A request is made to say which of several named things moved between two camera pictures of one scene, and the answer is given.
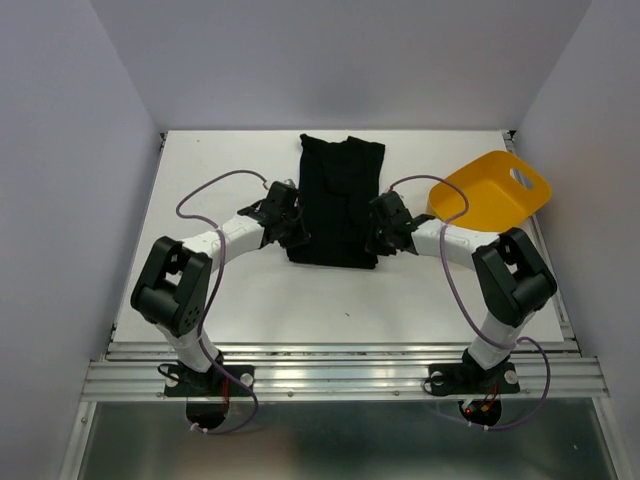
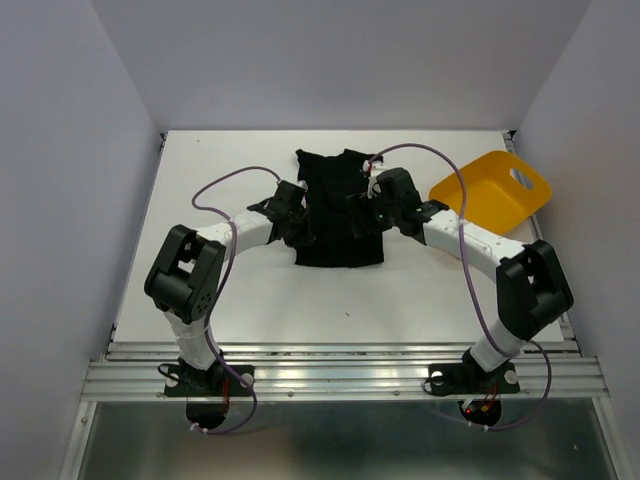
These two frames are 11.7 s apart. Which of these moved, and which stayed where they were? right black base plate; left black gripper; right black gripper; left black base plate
Moved: right black gripper
Stayed: right black base plate; left black gripper; left black base plate
